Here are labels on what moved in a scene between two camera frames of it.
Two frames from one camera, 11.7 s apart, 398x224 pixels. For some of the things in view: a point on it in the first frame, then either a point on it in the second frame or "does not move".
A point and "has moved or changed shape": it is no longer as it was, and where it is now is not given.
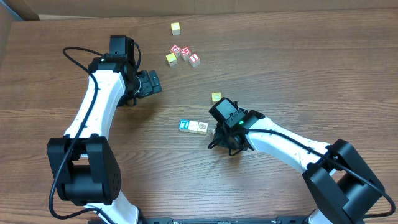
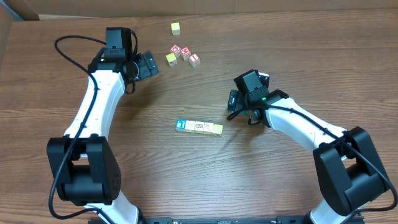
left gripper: x=154 y=82 → x=149 y=64
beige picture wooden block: x=193 y=126 has moved or changed shape
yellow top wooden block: x=216 y=96 has moved or changed shape
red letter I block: x=194 y=60 does not move
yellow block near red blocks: x=171 y=59 does not move
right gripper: x=221 y=142 → x=233 y=101
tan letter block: x=203 y=127 has moved or changed shape
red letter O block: x=176 y=50 does not move
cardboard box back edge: x=27 y=9 does not move
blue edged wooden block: x=183 y=124 has moved or changed shape
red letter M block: x=186 y=53 does not move
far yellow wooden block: x=175 y=27 does not move
